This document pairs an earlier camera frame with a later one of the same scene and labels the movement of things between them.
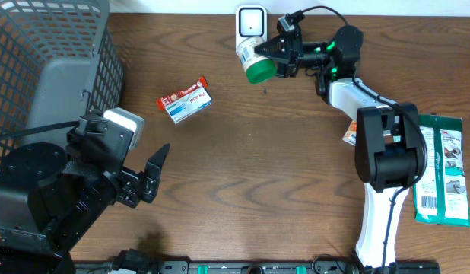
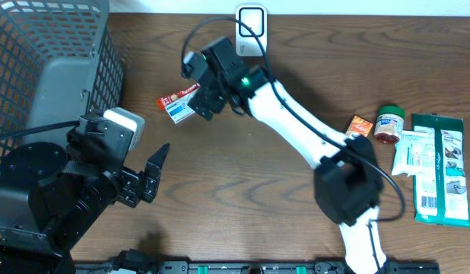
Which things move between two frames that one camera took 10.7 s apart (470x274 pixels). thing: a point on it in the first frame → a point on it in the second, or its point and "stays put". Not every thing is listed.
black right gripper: x=297 y=52 → x=206 y=94
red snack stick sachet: x=165 y=100 stays put
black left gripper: x=134 y=189 stays put
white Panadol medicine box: x=181 y=108 stays put
